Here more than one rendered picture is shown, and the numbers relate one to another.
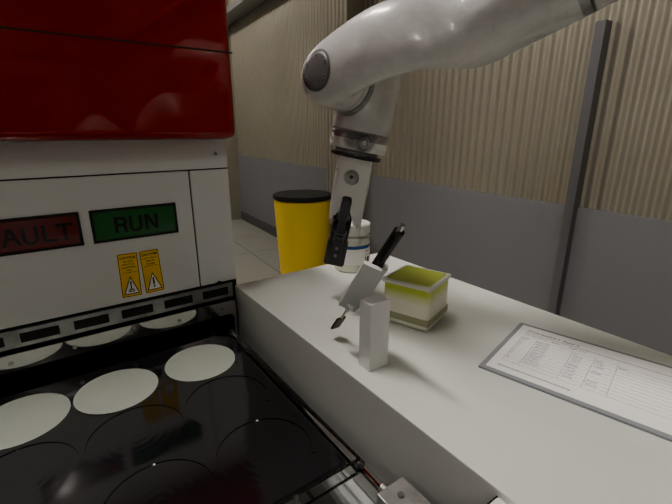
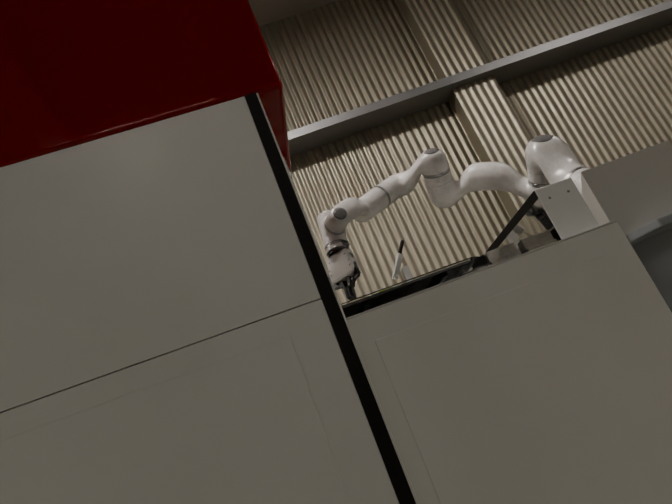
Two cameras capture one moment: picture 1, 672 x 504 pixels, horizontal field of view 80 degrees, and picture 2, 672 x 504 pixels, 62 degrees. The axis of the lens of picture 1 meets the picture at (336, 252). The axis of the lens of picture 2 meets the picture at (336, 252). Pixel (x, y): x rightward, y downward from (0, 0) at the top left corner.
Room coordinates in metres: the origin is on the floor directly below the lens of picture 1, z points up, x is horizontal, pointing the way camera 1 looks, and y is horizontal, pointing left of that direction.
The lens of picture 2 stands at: (-0.20, 1.58, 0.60)
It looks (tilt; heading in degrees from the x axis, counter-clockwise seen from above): 19 degrees up; 297
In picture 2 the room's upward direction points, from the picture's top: 22 degrees counter-clockwise
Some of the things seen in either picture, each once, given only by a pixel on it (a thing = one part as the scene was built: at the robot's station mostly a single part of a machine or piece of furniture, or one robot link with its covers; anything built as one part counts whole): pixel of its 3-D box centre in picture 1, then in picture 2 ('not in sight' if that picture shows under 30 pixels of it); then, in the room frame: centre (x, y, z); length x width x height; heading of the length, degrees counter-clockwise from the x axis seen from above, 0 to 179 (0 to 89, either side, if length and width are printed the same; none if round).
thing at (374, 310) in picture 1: (365, 308); (401, 274); (0.43, -0.03, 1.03); 0.06 x 0.04 x 0.13; 36
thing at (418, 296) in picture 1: (415, 296); not in sight; (0.54, -0.12, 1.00); 0.07 x 0.07 x 0.07; 54
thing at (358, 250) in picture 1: (352, 245); not in sight; (0.77, -0.03, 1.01); 0.07 x 0.07 x 0.10
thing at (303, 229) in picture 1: (303, 238); not in sight; (3.19, 0.27, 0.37); 0.48 x 0.47 x 0.75; 32
